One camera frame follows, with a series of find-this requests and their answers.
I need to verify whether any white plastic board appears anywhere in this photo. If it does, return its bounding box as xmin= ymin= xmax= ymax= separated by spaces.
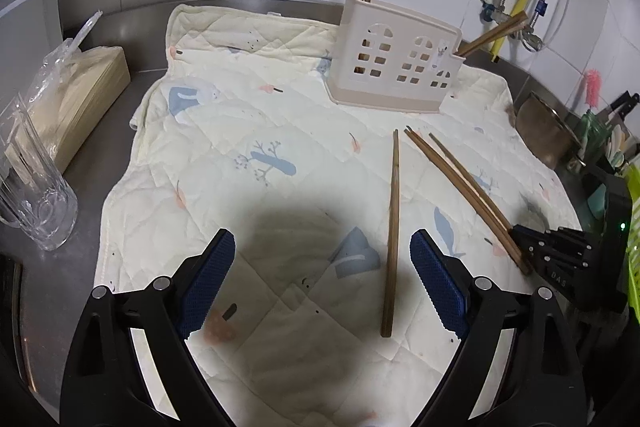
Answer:
xmin=0 ymin=0 xmax=64 ymax=54

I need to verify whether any white plastic spoon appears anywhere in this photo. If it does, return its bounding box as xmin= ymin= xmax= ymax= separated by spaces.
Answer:
xmin=607 ymin=127 xmax=629 ymax=158

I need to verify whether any bagged stack of beige napkins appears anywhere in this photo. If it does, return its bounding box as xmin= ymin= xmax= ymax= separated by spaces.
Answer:
xmin=7 ymin=9 xmax=132 ymax=174

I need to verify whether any pink bottle brush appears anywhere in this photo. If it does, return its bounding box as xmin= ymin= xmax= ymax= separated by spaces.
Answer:
xmin=580 ymin=68 xmax=604 ymax=110

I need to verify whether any green glass bottle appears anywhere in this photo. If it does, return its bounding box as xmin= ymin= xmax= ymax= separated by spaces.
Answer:
xmin=577 ymin=109 xmax=609 ymax=164

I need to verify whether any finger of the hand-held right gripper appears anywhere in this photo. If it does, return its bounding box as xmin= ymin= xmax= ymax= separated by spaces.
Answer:
xmin=508 ymin=224 xmax=548 ymax=269
xmin=544 ymin=227 xmax=597 ymax=260

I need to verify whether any green plastic dish rack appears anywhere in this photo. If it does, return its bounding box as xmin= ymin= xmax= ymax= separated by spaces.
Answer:
xmin=612 ymin=159 xmax=640 ymax=329

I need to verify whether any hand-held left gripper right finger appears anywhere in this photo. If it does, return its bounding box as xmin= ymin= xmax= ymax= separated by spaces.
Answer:
xmin=409 ymin=229 xmax=588 ymax=427

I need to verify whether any white plastic hose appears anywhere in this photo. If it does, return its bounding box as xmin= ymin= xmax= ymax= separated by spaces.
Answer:
xmin=545 ymin=0 xmax=577 ymax=54

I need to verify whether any clear glass mug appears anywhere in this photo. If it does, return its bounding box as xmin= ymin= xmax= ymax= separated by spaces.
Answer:
xmin=0 ymin=93 xmax=79 ymax=252

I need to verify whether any cream quilted printed cloth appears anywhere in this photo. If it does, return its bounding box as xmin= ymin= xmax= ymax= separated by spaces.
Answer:
xmin=92 ymin=3 xmax=584 ymax=427

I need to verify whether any stainless steel pot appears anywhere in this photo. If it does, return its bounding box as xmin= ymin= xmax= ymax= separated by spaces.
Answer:
xmin=515 ymin=91 xmax=584 ymax=170

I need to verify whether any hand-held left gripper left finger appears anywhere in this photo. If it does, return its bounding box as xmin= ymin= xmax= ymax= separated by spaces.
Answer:
xmin=61 ymin=228 xmax=237 ymax=427

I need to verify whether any beige plastic utensil holder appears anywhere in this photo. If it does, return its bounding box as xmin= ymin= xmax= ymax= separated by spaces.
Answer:
xmin=326 ymin=0 xmax=463 ymax=115

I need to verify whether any metal water valve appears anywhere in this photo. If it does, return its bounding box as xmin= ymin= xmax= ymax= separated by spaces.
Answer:
xmin=517 ymin=24 xmax=546 ymax=53
xmin=480 ymin=0 xmax=516 ymax=26

